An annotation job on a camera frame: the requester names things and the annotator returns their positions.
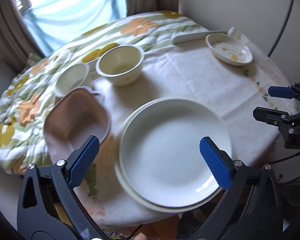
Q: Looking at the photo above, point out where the small white bowl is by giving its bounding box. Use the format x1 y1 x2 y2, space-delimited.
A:
55 63 91 98

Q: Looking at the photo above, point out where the floral striped quilt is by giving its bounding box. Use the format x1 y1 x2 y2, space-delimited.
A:
0 11 204 175

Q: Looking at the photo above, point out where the pink square plastic bowl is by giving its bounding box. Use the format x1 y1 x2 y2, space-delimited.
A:
43 86 111 163

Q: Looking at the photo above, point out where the plain white plate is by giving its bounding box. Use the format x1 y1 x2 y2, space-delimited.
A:
119 99 233 208

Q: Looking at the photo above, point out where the floral white tablecloth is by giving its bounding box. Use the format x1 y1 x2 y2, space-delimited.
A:
75 34 296 228

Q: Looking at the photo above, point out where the person left hand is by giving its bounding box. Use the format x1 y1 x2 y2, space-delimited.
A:
133 233 147 240

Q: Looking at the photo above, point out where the cream ceramic bowl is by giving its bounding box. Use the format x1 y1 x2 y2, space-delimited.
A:
96 45 145 87

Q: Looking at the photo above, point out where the small duck plate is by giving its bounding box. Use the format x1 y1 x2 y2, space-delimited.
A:
205 33 254 67

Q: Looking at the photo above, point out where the left brown curtain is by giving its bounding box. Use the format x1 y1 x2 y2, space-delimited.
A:
0 0 45 73

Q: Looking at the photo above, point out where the light blue window cloth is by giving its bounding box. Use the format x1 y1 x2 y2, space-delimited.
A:
22 0 127 56

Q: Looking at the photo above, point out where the green patterned pillow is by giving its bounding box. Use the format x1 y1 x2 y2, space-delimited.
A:
26 53 42 68

